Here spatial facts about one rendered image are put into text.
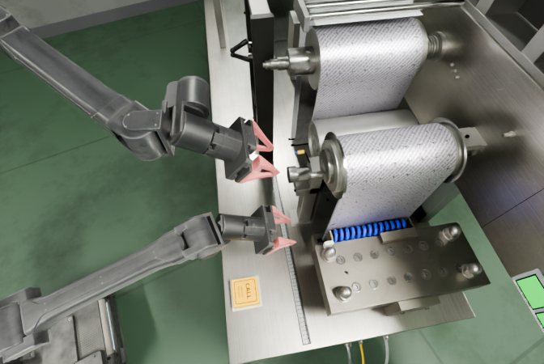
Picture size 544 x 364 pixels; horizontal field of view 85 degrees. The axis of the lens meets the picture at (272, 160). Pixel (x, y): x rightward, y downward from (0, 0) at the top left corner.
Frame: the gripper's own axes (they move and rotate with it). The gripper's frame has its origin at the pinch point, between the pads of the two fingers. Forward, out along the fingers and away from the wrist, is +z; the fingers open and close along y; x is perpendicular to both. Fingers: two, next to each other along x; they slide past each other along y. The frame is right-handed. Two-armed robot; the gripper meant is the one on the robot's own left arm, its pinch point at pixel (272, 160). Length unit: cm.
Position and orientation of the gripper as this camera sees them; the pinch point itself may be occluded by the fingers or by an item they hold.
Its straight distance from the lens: 57.8
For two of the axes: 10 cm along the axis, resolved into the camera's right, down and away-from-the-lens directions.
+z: 7.6, 2.6, 6.0
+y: 1.7, 8.1, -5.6
